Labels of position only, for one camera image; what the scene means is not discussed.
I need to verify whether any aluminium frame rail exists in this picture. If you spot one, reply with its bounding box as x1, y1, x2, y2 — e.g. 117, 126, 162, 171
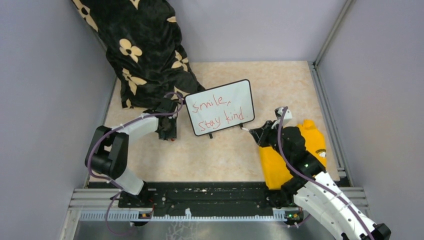
67, 187, 370, 223

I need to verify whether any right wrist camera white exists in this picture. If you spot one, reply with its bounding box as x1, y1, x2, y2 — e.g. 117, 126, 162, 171
272, 106, 293, 129

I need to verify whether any yellow folded garment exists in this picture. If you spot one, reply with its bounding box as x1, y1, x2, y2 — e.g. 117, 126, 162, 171
259, 119, 327, 191

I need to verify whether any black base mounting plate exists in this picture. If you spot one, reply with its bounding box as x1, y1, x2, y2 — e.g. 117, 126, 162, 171
115, 181, 305, 222

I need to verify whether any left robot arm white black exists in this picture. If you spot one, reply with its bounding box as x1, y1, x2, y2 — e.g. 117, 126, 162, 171
84, 98, 181, 207

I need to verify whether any black floral blanket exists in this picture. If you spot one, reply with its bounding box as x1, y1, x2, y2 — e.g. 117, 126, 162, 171
73, 0, 204, 109

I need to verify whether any white whiteboard black frame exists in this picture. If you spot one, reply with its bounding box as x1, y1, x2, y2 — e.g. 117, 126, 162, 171
184, 79, 255, 137

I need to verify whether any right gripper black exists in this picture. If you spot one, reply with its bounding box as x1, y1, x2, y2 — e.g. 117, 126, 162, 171
250, 119, 292, 162

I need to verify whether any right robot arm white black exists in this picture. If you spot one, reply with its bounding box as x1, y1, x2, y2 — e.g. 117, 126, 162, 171
248, 120, 392, 240

